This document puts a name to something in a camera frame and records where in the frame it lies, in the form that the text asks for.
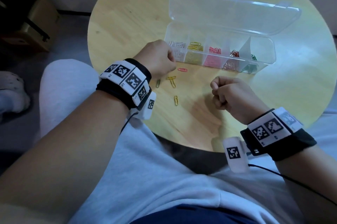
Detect black left camera cable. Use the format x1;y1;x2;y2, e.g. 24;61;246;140
120;112;139;135

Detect black camera cable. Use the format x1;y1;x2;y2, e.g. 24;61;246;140
248;164;337;206
120;112;139;135

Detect dark blue shirt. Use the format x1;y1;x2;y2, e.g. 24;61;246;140
130;204;261;224

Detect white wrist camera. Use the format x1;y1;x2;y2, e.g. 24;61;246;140
130;91;157;121
222;137;251;174

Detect heap of red paper clips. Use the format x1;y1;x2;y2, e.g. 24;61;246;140
222;50;240;71

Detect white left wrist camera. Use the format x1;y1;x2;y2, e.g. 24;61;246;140
130;91;157;121

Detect heap of white paper clips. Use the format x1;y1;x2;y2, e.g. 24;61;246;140
168;41;186;61

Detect person's right forearm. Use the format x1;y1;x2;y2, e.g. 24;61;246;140
273;145;337;224

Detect person's left hand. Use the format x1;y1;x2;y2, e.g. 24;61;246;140
133;39;177;79

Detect black wristband white markers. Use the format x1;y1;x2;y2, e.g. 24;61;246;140
240;107;317;162
96;58;153;110

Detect heap of pink paper clips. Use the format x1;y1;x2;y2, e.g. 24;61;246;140
203;46;222;69

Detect black right wristband white markers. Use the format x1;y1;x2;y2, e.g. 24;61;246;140
240;107;317;162

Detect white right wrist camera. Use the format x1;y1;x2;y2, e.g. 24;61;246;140
222;137;251;174

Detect clear plastic compartment box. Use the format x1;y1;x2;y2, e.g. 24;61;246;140
164;0;302;74

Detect heap of green paper clips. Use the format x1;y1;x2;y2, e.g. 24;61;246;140
241;54;260;74

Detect black left wristband white markers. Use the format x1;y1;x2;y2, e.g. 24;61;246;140
96;58;153;110

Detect person's left forearm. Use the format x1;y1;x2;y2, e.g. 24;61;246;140
0;89;130;224

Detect heap of yellow paper clips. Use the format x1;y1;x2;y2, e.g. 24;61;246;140
185;42;204;65

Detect person's right hand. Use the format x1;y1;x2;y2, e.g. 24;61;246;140
210;76;270;125

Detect black right camera cable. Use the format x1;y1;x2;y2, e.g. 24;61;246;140
248;164;337;206

